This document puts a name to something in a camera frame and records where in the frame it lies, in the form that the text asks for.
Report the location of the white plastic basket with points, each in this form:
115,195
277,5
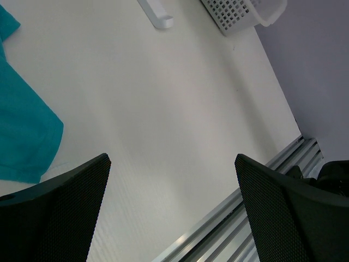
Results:
233,16

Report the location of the aluminium mounting rail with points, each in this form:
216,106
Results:
224,234

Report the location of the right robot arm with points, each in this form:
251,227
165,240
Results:
333,177

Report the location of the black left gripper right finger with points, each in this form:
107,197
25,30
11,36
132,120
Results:
291,220

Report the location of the white and metal clothes rack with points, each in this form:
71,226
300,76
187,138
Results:
156,13

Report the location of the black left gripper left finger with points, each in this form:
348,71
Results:
55,220

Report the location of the teal t shirt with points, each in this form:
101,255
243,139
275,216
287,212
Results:
31,132

